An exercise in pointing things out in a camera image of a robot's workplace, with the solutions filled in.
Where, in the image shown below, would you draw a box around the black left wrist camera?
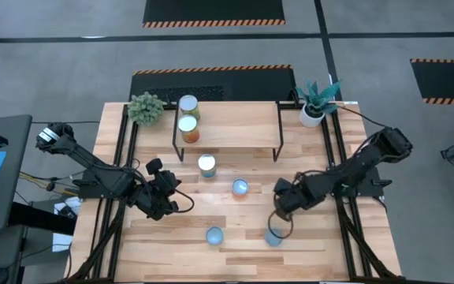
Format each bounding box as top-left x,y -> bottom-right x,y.
145,157 -> 164,178

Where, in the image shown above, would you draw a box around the teal plant in white pot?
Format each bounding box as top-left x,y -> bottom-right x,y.
296,78 -> 343,129

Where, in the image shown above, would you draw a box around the blue and yellow can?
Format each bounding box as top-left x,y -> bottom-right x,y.
197,153 -> 218,179

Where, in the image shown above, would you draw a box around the white papers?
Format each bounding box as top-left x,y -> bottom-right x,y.
52,196 -> 83,253

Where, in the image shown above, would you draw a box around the yellow and black cables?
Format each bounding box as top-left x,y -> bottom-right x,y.
17,169 -> 79,198

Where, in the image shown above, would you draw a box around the dark grey side desk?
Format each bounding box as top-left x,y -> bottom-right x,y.
0,114 -> 34,234

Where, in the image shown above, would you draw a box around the black left gripper cable loop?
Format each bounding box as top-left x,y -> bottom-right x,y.
169,188 -> 195,215

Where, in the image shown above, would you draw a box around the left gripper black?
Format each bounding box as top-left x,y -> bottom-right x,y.
134,171 -> 181,222

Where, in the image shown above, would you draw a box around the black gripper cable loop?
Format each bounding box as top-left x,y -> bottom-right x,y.
267,208 -> 294,240
169,188 -> 195,215

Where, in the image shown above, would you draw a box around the light blue salmon can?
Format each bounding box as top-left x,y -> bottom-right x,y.
264,228 -> 284,248

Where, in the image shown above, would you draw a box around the black right gripper cable loop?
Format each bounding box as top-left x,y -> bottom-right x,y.
267,208 -> 294,240

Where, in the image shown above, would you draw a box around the black mat with orange stripes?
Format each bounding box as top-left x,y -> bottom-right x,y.
143,0 -> 286,28
410,58 -> 454,107
128,65 -> 297,103

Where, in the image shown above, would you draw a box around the light green can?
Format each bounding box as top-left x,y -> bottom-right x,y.
178,94 -> 201,121

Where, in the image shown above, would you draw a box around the tall orange yellow can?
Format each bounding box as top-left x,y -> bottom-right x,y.
177,114 -> 201,144

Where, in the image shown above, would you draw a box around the green can with peach print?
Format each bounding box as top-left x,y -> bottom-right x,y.
205,226 -> 225,246

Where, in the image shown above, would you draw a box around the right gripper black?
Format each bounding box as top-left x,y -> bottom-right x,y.
274,177 -> 313,222

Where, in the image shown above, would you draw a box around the black aluminium table frame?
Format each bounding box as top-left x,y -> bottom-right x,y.
59,100 -> 409,284

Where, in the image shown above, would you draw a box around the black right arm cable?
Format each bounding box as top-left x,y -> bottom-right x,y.
339,105 -> 389,129

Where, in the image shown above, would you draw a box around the round green succulent plant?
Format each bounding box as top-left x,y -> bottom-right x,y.
127,91 -> 168,127

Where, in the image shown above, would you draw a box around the orange can with circle print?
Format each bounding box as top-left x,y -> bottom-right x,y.
231,177 -> 250,198

